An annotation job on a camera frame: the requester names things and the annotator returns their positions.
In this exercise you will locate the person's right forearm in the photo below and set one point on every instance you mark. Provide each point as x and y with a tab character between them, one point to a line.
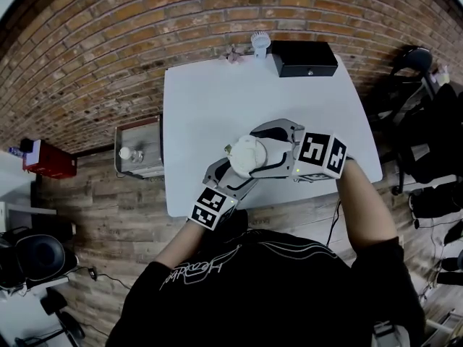
365	212

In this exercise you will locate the black padded chair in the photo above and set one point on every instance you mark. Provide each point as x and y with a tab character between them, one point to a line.
41	257

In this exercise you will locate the person's black shirt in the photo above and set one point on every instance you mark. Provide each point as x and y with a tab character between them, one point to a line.
271	295

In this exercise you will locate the person's left forearm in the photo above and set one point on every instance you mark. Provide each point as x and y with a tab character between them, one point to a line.
181	244

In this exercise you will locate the small white fan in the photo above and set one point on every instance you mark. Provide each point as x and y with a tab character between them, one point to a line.
260	43

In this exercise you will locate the red box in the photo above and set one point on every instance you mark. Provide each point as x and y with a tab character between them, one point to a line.
54	161

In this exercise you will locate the clear bottle with white cap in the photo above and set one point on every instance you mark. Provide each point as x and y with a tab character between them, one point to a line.
131	154

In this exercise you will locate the small blue bottle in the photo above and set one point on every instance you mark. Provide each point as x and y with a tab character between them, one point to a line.
16	151

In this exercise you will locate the black folding chair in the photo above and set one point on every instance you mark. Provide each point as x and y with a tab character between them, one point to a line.
412	63

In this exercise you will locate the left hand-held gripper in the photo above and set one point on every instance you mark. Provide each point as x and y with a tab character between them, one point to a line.
210	208

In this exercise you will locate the black office chair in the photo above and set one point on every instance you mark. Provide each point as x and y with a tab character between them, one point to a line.
437	139

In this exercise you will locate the white round lid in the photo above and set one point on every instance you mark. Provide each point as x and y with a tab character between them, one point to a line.
247	154

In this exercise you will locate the person's black trousers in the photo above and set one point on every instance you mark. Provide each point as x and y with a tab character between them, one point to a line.
235	220

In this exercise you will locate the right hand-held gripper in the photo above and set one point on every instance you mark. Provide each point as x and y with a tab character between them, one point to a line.
314	150

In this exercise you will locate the black box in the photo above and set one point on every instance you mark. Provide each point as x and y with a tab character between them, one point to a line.
307	58

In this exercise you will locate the white pad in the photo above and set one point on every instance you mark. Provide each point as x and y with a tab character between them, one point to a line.
34	152

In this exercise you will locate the grey drawer cabinet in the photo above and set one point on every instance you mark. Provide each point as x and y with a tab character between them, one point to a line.
144	139

